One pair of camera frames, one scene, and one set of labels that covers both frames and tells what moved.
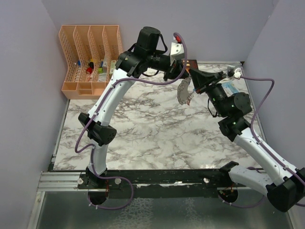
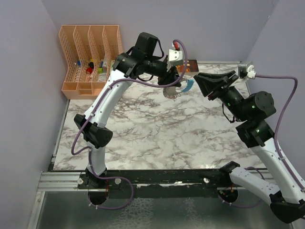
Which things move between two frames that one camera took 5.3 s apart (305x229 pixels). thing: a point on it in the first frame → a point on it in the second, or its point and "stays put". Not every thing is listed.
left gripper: x=174 y=71 → x=169 y=78
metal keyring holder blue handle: x=184 y=94 → x=172 y=92
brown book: x=190 y=64 stays put
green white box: x=113 y=67 stays put
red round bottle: x=89 y=70 stays put
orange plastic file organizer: x=92 y=52 stays put
